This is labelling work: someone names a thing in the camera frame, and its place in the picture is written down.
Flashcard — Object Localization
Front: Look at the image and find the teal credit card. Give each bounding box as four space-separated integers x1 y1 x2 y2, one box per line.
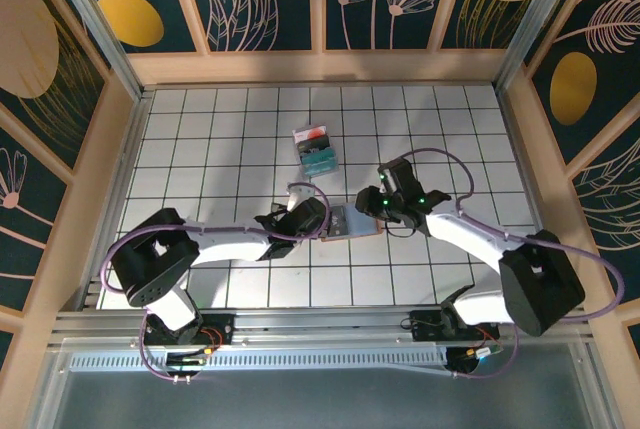
298 146 338 178

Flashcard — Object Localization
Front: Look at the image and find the black credit card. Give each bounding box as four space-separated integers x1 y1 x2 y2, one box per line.
295 133 332 151

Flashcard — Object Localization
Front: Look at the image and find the white card with red circle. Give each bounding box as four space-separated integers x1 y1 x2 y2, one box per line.
292 123 329 141

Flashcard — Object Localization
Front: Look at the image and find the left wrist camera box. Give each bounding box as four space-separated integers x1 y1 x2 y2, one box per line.
285 182 315 211

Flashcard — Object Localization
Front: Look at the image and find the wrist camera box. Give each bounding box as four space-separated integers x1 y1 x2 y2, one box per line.
376 158 419 196
285 182 315 211

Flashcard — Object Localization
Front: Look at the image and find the black braided cable loop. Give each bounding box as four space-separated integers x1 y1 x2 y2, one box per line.
385 221 417 241

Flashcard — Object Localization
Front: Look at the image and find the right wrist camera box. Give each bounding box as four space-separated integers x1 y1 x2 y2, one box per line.
376 158 419 196

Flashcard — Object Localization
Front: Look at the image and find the aluminium frame rail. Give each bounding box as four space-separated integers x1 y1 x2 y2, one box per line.
47 302 594 353

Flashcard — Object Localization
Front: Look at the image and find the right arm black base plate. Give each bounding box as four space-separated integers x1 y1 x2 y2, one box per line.
408 307 501 343

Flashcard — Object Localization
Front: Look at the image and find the aluminium side rail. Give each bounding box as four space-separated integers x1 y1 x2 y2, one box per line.
494 88 574 303
79 91 154 310

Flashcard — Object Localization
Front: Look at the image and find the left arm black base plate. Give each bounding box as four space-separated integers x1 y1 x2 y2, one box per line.
143 312 236 348

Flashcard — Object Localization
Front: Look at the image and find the slotted grey cable duct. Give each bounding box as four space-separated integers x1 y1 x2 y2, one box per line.
69 352 449 373

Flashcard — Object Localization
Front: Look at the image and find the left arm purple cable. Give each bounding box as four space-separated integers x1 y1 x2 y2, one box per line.
99 181 332 384

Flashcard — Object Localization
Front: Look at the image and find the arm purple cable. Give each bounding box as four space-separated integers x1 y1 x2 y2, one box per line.
99 181 332 384
397 147 626 381

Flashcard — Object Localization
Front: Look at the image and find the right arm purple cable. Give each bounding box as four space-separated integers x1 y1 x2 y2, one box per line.
397 147 626 381

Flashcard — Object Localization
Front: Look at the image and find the aluminium corner post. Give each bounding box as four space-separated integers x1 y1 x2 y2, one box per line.
494 0 599 93
42 0 147 101

